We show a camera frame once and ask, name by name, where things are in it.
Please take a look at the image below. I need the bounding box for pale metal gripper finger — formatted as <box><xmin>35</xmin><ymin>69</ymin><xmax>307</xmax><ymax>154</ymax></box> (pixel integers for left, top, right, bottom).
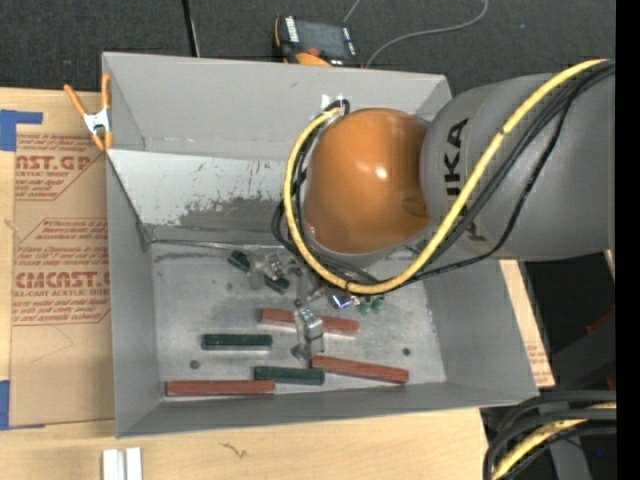
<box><xmin>248</xmin><ymin>254</ymin><xmax>286</xmax><ymax>291</ymax></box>
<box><xmin>290</xmin><ymin>306</ymin><xmax>326</xmax><ymax>363</ymax></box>

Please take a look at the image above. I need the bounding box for red-brown flat block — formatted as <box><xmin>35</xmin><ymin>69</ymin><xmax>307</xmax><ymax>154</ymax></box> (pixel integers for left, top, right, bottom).
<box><xmin>310</xmin><ymin>354</ymin><xmax>411</xmax><ymax>386</ymax></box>
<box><xmin>165</xmin><ymin>379</ymin><xmax>277</xmax><ymax>398</ymax></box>
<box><xmin>256</xmin><ymin>307</ymin><xmax>361</xmax><ymax>340</ymax></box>

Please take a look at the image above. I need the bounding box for grey metal bin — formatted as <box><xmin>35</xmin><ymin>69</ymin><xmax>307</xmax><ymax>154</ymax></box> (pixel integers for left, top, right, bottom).
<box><xmin>101</xmin><ymin>51</ymin><xmax>541</xmax><ymax>439</ymax></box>

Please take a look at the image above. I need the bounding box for brown cardboard board red print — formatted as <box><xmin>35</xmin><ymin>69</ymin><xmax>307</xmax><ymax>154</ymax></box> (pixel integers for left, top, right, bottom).
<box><xmin>0</xmin><ymin>86</ymin><xmax>557</xmax><ymax>430</ymax></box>

